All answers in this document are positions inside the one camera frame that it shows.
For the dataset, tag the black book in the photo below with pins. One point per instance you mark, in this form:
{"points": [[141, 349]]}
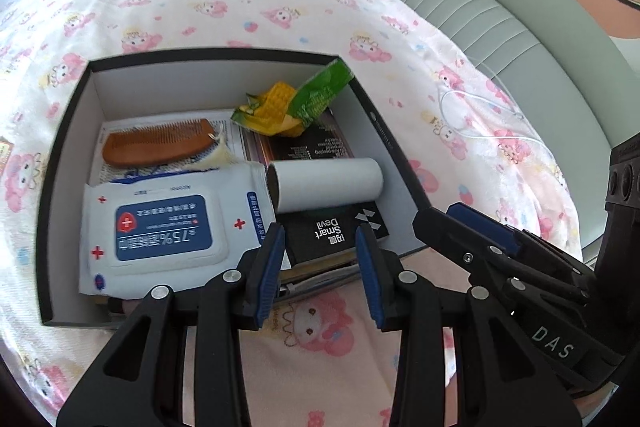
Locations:
{"points": [[315, 144]]}

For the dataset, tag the cream crumpled wrapper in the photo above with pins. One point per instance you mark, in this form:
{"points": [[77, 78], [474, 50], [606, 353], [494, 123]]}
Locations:
{"points": [[212, 157]]}

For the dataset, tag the yellow snack wrapper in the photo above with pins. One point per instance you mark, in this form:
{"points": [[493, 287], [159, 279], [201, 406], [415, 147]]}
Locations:
{"points": [[272, 107]]}

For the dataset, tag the white wet wipes pack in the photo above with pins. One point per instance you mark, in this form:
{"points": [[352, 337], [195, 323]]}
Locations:
{"points": [[165, 232]]}

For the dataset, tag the black cardboard storage box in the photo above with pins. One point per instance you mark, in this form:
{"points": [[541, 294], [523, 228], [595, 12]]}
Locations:
{"points": [[65, 187]]}

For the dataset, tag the small black product box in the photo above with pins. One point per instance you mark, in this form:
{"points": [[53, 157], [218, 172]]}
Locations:
{"points": [[325, 232]]}

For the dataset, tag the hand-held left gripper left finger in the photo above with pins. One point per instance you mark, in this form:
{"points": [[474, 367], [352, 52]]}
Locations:
{"points": [[270, 267]]}

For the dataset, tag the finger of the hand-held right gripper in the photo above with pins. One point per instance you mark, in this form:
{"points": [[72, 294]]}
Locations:
{"points": [[450, 239], [482, 222]]}

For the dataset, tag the green snack wrapper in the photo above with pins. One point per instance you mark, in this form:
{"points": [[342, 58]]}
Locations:
{"points": [[320, 92]]}

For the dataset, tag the brown wooden comb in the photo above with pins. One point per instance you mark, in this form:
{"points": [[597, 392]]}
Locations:
{"points": [[155, 144]]}

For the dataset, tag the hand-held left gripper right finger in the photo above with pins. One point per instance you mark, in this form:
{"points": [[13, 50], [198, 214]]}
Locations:
{"points": [[369, 277]]}

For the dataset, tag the white cardboard tube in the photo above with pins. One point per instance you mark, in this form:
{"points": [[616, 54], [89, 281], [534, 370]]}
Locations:
{"points": [[325, 187]]}

